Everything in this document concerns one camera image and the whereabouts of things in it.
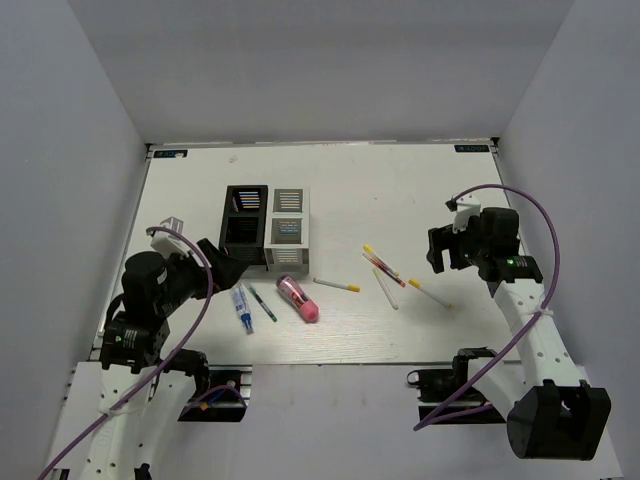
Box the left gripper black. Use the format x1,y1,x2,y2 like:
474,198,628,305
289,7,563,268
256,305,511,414
156,237,249,315

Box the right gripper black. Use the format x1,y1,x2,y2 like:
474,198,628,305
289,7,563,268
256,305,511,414
427,213,490,274

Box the green thin pen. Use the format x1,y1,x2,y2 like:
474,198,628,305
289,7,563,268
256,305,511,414
246,283,278,323

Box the blue white glue tube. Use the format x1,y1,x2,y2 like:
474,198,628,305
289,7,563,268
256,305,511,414
231,283,254,335

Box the red refill pen pack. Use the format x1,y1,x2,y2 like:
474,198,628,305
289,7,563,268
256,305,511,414
362,252,406,287

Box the pale yellow white marker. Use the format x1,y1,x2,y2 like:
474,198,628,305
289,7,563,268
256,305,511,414
372,267,399,310

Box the yellow cap marker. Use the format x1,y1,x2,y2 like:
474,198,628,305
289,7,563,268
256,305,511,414
408,278,453,309
313,277,360,293

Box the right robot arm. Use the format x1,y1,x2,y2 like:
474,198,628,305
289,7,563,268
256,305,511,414
427,200,611,461

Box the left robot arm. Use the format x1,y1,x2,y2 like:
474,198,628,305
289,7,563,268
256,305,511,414
80,234,248,479

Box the black pen holder box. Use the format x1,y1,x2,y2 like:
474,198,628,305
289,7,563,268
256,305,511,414
218,185,268,266

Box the white pen holder box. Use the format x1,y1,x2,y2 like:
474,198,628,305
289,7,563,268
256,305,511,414
264,187,310,276

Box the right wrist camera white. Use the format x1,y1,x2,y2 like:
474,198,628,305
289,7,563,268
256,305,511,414
445,194,481,234

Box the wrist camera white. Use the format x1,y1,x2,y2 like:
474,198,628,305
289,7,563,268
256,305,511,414
445,194,481,234
150,216,190,259

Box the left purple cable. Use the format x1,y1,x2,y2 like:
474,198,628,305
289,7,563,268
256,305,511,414
37,226,224,480

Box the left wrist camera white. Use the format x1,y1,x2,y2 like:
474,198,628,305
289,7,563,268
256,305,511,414
150,216,190,259

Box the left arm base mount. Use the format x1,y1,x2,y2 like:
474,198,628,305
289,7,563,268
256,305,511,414
178,366,252,423

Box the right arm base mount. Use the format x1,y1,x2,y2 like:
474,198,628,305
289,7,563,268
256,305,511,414
406,347,505,425

